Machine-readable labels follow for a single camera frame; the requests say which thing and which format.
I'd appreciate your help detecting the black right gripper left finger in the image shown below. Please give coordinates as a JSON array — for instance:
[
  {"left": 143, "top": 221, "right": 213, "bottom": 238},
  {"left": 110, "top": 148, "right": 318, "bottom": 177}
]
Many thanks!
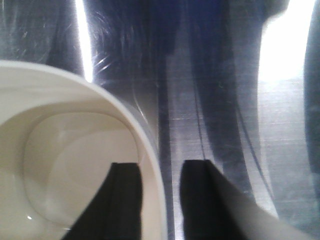
[{"left": 63, "top": 163, "right": 143, "bottom": 240}]

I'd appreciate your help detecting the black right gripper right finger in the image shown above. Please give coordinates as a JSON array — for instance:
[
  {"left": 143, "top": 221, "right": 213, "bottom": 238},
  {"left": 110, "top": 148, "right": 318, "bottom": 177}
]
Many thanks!
[{"left": 179, "top": 159, "right": 244, "bottom": 240}]

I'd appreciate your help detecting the white plastic bin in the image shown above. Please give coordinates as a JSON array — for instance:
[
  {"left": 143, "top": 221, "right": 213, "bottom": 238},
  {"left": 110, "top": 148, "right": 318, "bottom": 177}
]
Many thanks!
[{"left": 0, "top": 60, "right": 168, "bottom": 240}]

